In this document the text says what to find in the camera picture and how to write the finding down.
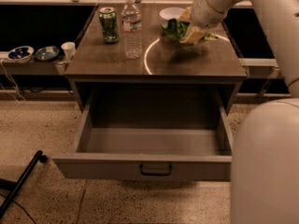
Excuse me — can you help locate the black stand leg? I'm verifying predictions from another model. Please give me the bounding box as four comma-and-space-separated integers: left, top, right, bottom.
0, 150, 48, 218

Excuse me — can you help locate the grey cabinet with top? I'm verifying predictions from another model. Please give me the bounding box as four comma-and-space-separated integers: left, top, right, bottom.
65, 3, 246, 107

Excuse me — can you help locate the white ceramic bowl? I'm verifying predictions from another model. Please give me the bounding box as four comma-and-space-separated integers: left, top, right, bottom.
159, 7, 184, 23

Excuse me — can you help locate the green soda can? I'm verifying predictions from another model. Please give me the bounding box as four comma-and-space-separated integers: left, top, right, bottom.
99, 7, 119, 44

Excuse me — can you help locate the black drawer handle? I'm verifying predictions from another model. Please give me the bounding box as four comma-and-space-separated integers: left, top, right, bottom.
139, 164, 172, 177

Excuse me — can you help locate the small white paper cup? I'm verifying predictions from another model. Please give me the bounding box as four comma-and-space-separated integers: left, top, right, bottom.
61, 42, 76, 61

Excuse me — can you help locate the dark teal bowl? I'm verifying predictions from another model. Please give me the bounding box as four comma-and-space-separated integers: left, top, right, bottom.
35, 46, 60, 62

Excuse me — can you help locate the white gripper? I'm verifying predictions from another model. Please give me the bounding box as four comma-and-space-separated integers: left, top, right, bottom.
178, 0, 226, 44

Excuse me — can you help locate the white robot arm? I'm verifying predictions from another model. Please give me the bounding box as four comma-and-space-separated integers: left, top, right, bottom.
191, 0, 299, 224

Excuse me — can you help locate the low side shelf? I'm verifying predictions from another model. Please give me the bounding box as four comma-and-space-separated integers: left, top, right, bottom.
0, 52, 69, 76

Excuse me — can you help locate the white cable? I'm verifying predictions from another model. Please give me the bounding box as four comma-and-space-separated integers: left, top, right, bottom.
0, 59, 26, 104

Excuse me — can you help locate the green rice chip bag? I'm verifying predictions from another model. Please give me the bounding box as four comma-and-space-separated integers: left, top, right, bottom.
161, 19, 219, 45

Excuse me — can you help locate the blue patterned bowl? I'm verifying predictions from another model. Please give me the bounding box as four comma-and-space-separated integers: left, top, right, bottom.
7, 46, 34, 63

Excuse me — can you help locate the clear plastic water bottle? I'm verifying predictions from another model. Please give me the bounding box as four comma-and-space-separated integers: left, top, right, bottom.
121, 0, 142, 59

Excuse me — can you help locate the open grey top drawer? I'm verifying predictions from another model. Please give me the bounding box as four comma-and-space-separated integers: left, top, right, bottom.
53, 89, 232, 181

